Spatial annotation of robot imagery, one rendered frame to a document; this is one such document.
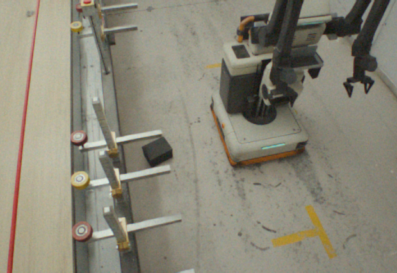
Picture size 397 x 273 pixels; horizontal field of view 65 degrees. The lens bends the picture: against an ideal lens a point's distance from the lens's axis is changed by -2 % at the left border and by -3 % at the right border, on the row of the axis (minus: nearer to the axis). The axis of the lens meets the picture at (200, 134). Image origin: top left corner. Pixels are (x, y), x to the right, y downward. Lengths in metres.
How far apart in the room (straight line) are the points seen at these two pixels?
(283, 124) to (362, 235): 0.97
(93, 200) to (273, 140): 1.34
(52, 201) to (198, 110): 1.75
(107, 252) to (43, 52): 1.31
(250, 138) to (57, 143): 1.35
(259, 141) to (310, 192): 0.57
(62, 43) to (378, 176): 2.55
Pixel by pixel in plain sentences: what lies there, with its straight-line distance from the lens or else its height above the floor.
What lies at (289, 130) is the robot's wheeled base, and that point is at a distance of 2.52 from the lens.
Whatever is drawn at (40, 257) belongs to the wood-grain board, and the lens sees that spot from 1.46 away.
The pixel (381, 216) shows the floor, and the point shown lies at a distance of 2.73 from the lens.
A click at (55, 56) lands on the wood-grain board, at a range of 2.23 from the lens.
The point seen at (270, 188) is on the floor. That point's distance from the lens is 2.53.
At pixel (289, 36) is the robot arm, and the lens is 1.48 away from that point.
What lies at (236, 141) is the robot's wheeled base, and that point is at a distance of 2.38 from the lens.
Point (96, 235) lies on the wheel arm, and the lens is 1.50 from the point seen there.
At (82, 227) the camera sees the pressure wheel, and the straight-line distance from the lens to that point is 1.44.
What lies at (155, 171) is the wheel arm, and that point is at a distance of 1.57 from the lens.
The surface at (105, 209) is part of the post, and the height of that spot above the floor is 1.12.
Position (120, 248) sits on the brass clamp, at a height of 0.83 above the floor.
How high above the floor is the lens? 2.17
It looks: 52 degrees down
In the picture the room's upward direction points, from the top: 1 degrees clockwise
